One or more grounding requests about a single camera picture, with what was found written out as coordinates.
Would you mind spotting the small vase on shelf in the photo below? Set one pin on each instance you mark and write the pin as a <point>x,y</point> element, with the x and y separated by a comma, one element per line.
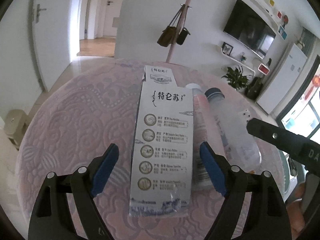
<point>243,58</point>

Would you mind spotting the red white box shelf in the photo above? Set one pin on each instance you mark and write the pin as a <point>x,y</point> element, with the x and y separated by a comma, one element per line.
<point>263,69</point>

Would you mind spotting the white door with handle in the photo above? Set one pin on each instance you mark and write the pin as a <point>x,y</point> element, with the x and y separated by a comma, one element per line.
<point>55,37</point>

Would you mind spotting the pink patterned tablecloth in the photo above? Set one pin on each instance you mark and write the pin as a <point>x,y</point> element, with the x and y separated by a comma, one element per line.
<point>76,124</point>

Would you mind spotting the brown hanging handbag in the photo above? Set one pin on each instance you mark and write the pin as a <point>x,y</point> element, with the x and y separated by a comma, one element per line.
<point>169,32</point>

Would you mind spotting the white blue milk carton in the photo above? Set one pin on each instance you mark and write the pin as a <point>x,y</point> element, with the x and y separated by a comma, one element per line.
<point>162,156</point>

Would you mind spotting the pink yogurt bottle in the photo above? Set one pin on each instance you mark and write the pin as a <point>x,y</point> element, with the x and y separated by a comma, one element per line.
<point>201,179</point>

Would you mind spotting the small blue box shelf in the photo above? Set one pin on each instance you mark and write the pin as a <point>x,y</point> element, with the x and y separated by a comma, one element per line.
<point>282,32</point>

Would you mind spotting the wall mounted black television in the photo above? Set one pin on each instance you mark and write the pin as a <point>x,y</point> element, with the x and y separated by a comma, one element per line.
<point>246,26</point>

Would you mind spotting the pink coat stand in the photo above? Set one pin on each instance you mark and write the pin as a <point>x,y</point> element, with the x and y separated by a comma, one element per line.
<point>178,30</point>

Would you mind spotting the potted green plant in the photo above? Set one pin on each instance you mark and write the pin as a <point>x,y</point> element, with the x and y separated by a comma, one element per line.
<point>235,78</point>

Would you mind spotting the framed butterfly picture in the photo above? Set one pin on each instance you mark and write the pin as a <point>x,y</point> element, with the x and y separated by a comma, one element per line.
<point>226,48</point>

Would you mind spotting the teal plastic laundry basket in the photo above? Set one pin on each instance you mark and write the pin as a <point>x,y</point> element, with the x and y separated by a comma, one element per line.
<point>294,174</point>

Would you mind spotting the white hallway door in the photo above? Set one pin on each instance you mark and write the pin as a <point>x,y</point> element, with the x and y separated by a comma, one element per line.
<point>112,12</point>

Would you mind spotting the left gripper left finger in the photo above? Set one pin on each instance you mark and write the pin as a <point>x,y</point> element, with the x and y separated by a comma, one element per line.
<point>51,217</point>

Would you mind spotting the black hanging bag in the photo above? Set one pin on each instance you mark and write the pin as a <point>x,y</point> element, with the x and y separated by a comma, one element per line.
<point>182,36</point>

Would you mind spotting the person's right hand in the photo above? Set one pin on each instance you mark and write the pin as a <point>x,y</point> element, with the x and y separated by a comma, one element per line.
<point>294,211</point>

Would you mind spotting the white heart print paper bag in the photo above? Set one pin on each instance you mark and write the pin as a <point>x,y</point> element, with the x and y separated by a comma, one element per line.
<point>245,115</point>

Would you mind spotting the red chinese knot ornament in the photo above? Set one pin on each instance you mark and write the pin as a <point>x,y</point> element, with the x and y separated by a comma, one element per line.
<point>315,82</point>

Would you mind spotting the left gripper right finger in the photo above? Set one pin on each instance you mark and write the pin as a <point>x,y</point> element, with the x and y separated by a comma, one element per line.
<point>267,216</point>

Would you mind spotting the clear bottle dark cap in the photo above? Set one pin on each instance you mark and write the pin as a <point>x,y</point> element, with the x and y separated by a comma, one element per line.
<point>239,146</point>

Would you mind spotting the beige plastic stool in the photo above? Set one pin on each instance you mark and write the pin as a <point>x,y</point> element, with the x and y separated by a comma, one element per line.
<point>16,124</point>

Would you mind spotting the white standing air conditioner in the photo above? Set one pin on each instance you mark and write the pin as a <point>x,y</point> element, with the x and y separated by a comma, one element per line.
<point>283,79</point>

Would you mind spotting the white lower wall shelf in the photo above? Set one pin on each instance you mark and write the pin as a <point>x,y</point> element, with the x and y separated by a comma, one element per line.
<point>219,49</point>

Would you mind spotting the white curved upper shelf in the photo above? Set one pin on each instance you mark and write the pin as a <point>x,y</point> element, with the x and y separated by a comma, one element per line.
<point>269,10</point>

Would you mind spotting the glass balcony sliding door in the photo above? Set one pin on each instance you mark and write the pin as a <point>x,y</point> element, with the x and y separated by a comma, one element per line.
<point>301,116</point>

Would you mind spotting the black guitar bag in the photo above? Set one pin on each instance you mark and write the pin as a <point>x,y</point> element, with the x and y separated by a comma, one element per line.
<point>254,88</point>

